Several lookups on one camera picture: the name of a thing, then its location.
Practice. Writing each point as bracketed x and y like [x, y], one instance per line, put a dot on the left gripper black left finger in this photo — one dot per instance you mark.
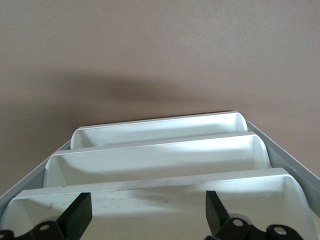
[72, 220]

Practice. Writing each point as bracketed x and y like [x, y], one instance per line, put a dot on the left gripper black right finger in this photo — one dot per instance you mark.
[220, 222]

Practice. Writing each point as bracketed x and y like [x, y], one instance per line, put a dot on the white plastic drawer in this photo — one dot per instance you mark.
[160, 160]
[160, 132]
[150, 207]

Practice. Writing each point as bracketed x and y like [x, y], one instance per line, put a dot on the white drawer cabinet shell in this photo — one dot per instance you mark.
[275, 152]

